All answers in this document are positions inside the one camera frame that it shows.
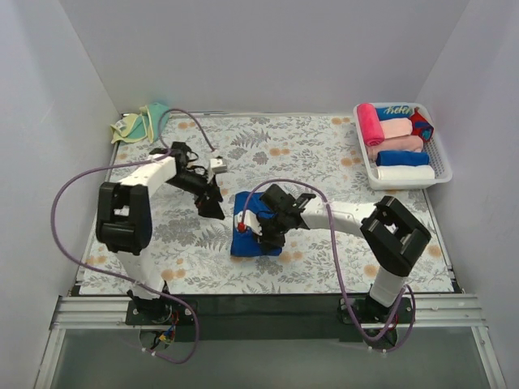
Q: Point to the hot pink rolled towel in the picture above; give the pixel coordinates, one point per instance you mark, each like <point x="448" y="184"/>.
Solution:
<point x="369" y="123"/>

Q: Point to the white rolled towel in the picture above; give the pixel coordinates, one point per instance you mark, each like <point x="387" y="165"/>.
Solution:
<point x="404" y="173"/>

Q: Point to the green yellow cloth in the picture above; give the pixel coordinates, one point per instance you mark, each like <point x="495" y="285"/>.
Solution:
<point x="147" y="124"/>

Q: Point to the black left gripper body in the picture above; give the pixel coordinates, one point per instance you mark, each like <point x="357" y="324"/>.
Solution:
<point x="208" y="196"/>

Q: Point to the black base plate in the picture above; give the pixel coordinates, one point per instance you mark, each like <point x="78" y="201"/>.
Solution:
<point x="278" y="329"/>

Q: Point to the light pink rolled towel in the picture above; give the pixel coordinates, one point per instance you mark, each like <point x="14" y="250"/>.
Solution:
<point x="396" y="127"/>

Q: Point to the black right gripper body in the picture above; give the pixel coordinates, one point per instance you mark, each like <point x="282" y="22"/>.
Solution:
<point x="265" y="226"/>

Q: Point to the aluminium front rail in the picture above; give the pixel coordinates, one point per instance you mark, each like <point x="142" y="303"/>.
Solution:
<point x="432" y="310"/>

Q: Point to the white plastic basket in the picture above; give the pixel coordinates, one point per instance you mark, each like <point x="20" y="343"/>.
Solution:
<point x="434" y="149"/>

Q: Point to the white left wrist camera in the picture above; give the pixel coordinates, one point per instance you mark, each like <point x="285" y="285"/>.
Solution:
<point x="217" y="166"/>

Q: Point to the dusty pink rolled towel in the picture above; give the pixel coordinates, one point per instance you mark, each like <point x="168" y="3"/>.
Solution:
<point x="409" y="143"/>

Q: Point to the floral patterned table mat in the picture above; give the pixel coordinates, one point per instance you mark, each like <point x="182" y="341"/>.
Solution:
<point x="193" y="253"/>

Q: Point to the blue lettered rolled towel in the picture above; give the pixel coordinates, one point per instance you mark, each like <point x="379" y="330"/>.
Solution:
<point x="394" y="111"/>

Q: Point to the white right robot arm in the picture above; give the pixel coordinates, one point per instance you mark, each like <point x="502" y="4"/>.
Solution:
<point x="395" y="236"/>

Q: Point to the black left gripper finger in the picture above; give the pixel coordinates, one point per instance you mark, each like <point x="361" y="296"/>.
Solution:
<point x="212" y="208"/>
<point x="203" y="208"/>

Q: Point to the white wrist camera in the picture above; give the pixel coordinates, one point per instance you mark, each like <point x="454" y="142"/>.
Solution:
<point x="247" y="221"/>
<point x="217" y="166"/>

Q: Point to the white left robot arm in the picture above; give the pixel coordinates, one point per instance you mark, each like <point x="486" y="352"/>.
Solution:
<point x="124" y="217"/>

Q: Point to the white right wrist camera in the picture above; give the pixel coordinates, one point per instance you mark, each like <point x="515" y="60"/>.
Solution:
<point x="247" y="221"/>

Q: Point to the red blue patterned cloth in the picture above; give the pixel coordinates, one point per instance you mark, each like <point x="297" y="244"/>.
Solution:
<point x="421" y="126"/>

